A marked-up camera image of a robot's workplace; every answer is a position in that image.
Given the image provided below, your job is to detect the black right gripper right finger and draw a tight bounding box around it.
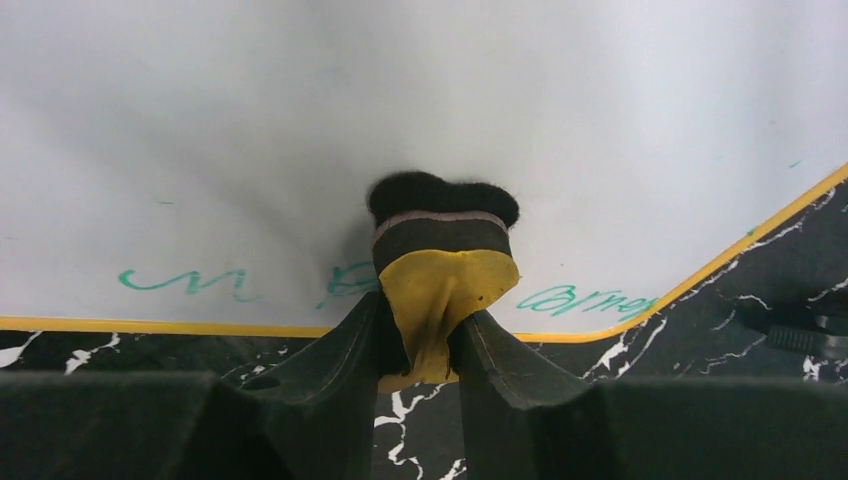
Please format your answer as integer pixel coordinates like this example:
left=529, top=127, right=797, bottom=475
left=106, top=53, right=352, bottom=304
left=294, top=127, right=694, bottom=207
left=457, top=311, right=847, bottom=479

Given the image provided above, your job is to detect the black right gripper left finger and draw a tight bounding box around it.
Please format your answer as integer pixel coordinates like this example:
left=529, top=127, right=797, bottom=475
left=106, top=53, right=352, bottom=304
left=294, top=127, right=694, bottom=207
left=1, top=292, right=387, bottom=479

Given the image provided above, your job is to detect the yellow black eraser pad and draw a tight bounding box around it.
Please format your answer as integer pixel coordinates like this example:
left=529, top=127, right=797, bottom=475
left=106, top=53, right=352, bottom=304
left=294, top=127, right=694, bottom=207
left=367, top=171, right=520, bottom=393

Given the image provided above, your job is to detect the yellow-framed whiteboard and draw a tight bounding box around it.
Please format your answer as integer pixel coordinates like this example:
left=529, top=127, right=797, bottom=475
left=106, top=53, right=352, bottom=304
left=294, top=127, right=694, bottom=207
left=1, top=1, right=847, bottom=342

